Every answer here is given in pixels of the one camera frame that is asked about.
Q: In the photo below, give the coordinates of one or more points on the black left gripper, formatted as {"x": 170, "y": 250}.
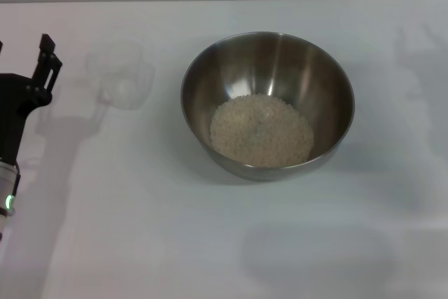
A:
{"x": 14, "y": 103}

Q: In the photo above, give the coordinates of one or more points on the clear plastic measuring cup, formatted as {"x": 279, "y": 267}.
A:
{"x": 122, "y": 78}

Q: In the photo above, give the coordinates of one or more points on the stainless steel mixing bowl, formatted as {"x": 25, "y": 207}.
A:
{"x": 266, "y": 68}

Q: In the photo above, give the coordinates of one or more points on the white uncooked rice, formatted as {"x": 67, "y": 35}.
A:
{"x": 262, "y": 134}

